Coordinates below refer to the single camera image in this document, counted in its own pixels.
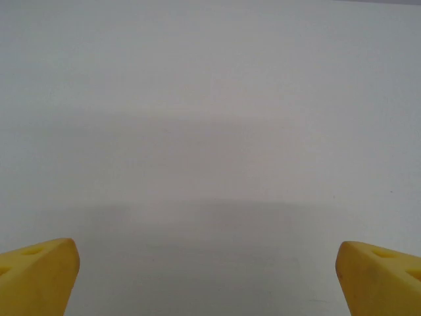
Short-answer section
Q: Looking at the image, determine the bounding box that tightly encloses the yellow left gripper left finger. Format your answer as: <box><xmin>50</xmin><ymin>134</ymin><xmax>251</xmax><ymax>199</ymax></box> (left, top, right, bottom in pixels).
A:
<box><xmin>0</xmin><ymin>238</ymin><xmax>81</xmax><ymax>316</ymax></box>

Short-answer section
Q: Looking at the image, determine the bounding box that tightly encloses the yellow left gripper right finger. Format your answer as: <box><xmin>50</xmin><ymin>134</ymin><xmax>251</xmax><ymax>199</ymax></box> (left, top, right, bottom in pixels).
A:
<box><xmin>335</xmin><ymin>240</ymin><xmax>421</xmax><ymax>316</ymax></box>

